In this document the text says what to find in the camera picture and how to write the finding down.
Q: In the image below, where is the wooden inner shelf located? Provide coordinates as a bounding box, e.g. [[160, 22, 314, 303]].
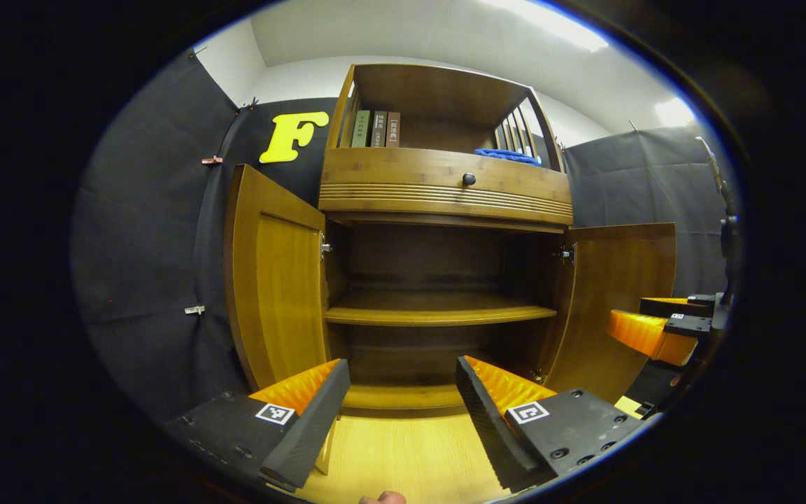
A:
[[325, 290, 559, 327]]

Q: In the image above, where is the wooden cabinet drawer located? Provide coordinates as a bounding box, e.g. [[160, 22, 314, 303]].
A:
[[318, 147, 574, 226]]

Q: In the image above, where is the wooden double-door shoe cabinet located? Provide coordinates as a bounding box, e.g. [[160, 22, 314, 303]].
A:
[[223, 63, 678, 421]]

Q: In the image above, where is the blue cloth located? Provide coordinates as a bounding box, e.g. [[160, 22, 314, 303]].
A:
[[474, 148, 542, 167]]

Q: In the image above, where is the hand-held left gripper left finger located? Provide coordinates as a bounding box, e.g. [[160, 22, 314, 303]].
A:
[[162, 358, 351, 492]]

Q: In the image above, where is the small ceiling light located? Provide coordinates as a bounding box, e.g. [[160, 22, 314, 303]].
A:
[[653, 97, 696, 128]]

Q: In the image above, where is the wooden shoe cabinet door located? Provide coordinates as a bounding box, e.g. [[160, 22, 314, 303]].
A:
[[536, 223, 678, 405], [223, 164, 330, 393]]

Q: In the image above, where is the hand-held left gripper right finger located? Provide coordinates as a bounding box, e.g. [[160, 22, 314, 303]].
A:
[[455, 356, 656, 492]]

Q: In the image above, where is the black backdrop cloth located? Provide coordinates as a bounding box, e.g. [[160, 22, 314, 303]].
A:
[[73, 50, 733, 421]]

